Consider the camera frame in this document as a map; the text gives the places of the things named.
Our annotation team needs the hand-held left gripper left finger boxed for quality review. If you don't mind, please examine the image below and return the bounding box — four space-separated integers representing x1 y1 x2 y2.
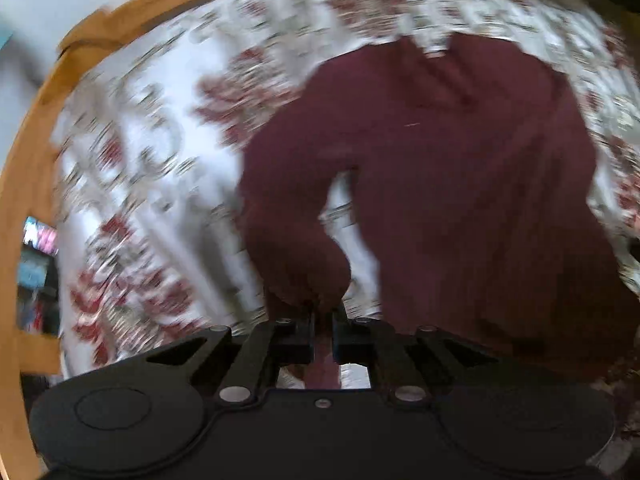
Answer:
146 311 318 405

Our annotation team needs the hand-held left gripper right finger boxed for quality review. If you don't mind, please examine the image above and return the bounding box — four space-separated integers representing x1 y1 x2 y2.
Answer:
332 304 502 407

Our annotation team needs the maroon sweater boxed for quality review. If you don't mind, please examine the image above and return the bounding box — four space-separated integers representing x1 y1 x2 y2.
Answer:
237 36 640 391

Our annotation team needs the floral bedspread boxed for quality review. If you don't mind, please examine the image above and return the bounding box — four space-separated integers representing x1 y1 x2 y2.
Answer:
52 0 640 461

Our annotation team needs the computer monitor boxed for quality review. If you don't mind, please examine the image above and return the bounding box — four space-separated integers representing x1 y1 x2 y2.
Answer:
22 216 59 257

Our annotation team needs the wooden bed frame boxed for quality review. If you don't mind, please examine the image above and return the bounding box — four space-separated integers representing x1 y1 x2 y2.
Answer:
0 0 521 480

